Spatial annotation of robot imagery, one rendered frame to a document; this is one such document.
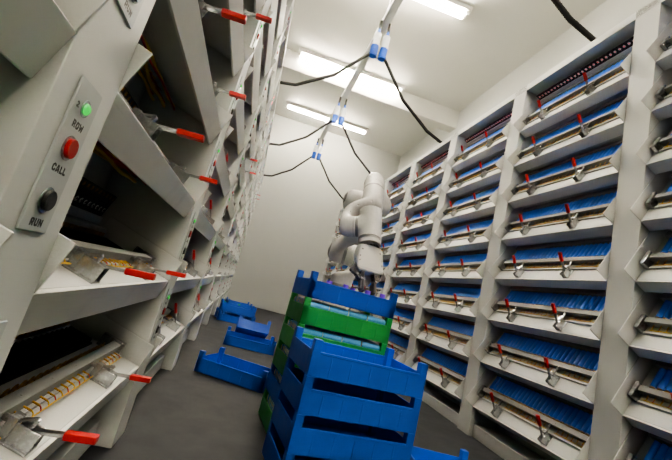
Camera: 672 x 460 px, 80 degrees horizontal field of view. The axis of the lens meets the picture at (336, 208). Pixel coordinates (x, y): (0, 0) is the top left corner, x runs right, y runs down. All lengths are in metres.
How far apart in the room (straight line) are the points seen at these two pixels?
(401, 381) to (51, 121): 0.90
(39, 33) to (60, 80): 0.03
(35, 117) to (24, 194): 0.05
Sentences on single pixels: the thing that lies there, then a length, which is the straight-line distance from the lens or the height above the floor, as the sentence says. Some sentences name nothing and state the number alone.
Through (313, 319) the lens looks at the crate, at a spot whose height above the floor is 0.34.
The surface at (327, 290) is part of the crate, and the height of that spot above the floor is 0.43.
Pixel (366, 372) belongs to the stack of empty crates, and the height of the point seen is 0.27.
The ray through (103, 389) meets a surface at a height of 0.17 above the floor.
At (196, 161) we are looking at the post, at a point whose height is 0.65.
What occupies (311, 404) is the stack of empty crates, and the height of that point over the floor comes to 0.18.
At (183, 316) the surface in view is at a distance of 1.71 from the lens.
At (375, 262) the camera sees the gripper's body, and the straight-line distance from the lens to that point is 1.38.
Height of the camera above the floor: 0.42
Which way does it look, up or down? 12 degrees up
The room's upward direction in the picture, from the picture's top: 15 degrees clockwise
